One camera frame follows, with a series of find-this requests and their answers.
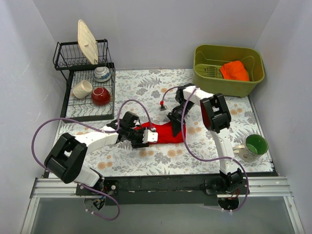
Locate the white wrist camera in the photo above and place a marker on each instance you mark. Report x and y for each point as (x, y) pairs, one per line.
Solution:
(163, 107)
(149, 136)

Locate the aluminium rail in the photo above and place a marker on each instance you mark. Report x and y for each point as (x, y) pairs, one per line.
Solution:
(268, 186)

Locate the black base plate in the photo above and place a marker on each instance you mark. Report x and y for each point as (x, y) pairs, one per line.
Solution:
(170, 189)

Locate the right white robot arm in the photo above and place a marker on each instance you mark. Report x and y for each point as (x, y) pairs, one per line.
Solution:
(216, 118)

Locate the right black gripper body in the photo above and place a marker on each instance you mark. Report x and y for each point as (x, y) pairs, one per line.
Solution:
(175, 118)

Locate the cream woven plate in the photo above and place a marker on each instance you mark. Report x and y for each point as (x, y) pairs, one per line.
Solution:
(87, 43)

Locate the red t shirt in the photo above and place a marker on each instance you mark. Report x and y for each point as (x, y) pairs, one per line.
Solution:
(165, 134)

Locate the green plastic bin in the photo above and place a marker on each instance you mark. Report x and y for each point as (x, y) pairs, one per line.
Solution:
(208, 60)

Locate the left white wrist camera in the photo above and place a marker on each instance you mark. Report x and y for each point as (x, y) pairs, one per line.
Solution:
(149, 136)

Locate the blue white ceramic bowl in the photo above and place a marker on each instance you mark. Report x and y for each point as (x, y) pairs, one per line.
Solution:
(102, 74)

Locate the green inside mug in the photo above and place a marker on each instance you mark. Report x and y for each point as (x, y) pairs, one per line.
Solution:
(252, 148)

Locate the floral table mat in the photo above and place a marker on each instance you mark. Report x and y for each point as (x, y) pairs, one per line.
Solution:
(140, 92)

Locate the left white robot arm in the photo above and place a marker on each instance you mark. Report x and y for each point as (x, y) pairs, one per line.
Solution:
(68, 154)

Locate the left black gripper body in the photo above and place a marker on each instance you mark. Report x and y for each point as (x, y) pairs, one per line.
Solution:
(137, 138)

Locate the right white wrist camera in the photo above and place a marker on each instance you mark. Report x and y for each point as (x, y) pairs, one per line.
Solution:
(163, 107)

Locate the black wire dish rack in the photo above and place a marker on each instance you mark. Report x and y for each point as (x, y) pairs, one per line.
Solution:
(69, 57)

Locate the cream ceramic cup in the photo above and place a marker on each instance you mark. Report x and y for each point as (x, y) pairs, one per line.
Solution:
(82, 89)

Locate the red bowl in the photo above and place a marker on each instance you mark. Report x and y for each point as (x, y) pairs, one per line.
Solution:
(100, 96)

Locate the orange t shirt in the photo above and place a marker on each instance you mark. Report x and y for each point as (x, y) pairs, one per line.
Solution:
(234, 70)

